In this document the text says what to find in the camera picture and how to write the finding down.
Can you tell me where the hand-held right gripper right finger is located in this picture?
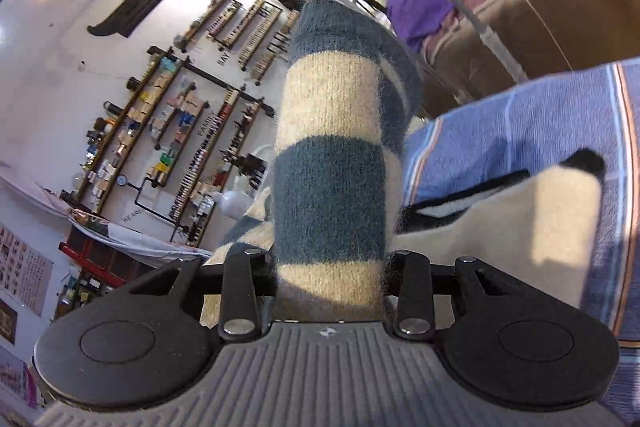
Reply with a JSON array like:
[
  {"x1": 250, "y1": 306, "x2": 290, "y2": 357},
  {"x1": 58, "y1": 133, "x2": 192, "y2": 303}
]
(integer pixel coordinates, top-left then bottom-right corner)
[{"x1": 391, "y1": 250, "x2": 513, "y2": 341}]

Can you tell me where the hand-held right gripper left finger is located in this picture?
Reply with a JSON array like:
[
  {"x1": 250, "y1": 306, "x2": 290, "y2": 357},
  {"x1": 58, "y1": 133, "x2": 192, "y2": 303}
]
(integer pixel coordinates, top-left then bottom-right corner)
[{"x1": 119, "y1": 249, "x2": 262, "y2": 342}]

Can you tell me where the teal cream checkered sweater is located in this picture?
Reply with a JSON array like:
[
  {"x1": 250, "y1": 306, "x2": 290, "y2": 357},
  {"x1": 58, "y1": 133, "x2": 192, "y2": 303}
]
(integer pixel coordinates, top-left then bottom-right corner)
[{"x1": 204, "y1": 0, "x2": 424, "y2": 329}]

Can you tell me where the white jug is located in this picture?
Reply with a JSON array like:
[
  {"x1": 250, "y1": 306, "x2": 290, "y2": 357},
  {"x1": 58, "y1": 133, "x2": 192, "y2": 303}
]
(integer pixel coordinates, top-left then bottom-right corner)
[{"x1": 214, "y1": 188, "x2": 252, "y2": 221}]

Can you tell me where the folded cream sweater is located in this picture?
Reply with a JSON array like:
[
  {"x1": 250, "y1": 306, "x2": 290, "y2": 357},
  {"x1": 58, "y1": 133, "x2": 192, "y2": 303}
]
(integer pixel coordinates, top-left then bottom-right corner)
[{"x1": 394, "y1": 149, "x2": 609, "y2": 314}]

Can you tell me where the red cabinet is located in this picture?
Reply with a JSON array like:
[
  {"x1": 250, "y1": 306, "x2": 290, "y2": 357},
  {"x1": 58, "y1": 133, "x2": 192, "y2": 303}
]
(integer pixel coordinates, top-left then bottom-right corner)
[{"x1": 58, "y1": 226, "x2": 212, "y2": 295}]

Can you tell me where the blue plaid bed sheet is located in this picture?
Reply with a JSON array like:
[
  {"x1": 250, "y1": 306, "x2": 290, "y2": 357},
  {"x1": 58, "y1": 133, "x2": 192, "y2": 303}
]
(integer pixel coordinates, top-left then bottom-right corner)
[{"x1": 401, "y1": 59, "x2": 640, "y2": 427}]

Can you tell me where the pipe wall shelf with jars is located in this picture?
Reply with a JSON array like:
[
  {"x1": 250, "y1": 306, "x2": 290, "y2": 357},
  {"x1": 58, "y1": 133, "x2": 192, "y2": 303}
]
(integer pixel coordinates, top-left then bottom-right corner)
[{"x1": 61, "y1": 46, "x2": 279, "y2": 244}]

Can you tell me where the wall poster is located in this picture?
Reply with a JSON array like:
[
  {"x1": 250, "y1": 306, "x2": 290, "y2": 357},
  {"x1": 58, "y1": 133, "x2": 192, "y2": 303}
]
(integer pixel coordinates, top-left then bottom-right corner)
[{"x1": 0, "y1": 221, "x2": 54, "y2": 319}]

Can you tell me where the pipe wall shelf with bottles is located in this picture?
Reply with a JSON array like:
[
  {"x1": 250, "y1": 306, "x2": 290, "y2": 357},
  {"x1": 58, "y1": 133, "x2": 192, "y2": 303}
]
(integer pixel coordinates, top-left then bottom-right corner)
[{"x1": 174, "y1": 0, "x2": 353, "y2": 88}]

